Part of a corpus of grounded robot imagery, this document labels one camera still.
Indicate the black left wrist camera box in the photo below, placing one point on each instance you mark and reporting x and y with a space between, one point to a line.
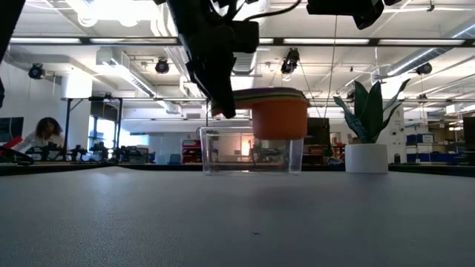
246 37

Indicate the person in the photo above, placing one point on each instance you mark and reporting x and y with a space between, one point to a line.
44 135

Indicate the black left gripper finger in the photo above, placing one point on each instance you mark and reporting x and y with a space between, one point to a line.
222 100

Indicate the red tool cabinet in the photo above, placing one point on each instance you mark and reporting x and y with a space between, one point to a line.
191 151

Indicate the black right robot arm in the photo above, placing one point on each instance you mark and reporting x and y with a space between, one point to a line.
345 7

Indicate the black ceiling spotlight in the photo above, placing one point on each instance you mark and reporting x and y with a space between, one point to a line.
162 66
290 61
36 71
424 68

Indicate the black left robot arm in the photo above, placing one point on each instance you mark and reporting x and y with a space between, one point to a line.
200 11

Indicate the blue storage bins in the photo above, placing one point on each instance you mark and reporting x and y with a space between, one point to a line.
419 148

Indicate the potted snake plant white pot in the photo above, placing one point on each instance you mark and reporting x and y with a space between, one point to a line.
365 157

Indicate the clear plastic basket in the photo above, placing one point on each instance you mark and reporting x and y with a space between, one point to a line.
230 152

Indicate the orange plastic measuring cup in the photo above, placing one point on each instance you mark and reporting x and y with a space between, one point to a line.
280 120

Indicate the black frame strut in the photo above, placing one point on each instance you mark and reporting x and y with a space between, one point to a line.
9 18

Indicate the long ceiling light strip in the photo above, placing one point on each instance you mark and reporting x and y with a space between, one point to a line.
326 41

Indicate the black metal frame stand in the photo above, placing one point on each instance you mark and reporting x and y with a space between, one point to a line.
67 126

